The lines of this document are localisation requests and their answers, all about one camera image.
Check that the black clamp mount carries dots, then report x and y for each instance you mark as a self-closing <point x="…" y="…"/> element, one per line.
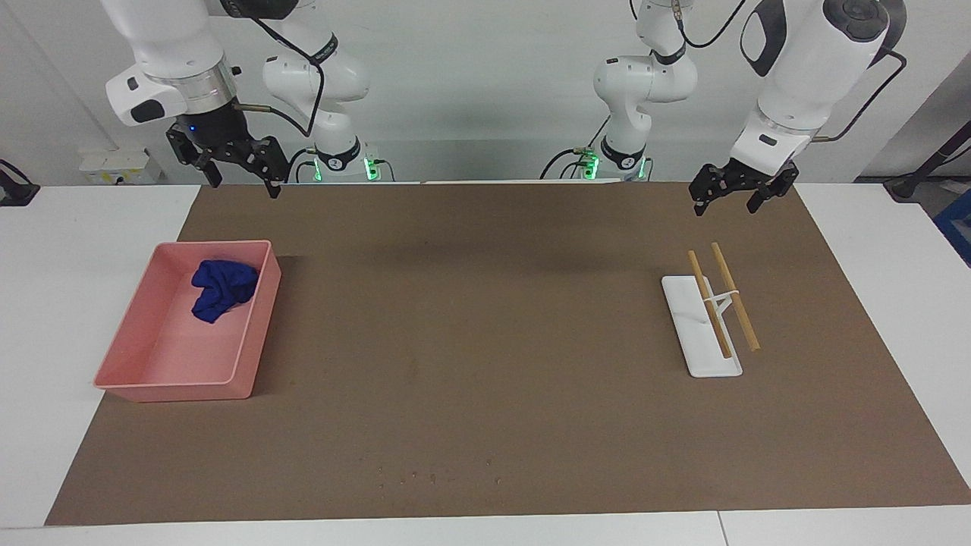
<point x="15" y="189"/>

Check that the blue towel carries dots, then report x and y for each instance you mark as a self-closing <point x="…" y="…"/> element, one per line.
<point x="220" y="292"/>

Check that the white wall socket box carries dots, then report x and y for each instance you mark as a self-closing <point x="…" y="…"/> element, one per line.
<point x="117" y="167"/>

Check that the pink plastic bin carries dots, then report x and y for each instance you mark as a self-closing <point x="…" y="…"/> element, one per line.
<point x="174" y="356"/>

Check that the blue crate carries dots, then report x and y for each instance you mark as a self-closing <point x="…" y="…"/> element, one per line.
<point x="957" y="227"/>

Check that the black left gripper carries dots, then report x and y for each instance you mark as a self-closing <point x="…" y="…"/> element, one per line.
<point x="762" y="180"/>

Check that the black tripod stand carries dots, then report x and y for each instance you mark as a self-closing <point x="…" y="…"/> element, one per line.
<point x="929" y="163"/>

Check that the wooden rack rod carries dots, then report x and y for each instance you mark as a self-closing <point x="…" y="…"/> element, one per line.
<point x="709" y="303"/>
<point x="736" y="299"/>

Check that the brown table mat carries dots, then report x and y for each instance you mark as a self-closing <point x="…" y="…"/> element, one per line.
<point x="493" y="379"/>

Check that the white towel rack base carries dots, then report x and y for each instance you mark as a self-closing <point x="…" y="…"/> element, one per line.
<point x="702" y="341"/>

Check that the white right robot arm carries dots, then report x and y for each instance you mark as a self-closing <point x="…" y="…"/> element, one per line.
<point x="167" y="45"/>

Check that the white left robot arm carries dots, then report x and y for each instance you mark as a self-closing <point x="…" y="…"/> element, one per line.
<point x="804" y="68"/>

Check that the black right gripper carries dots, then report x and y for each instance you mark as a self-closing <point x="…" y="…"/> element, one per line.
<point x="216" y="136"/>

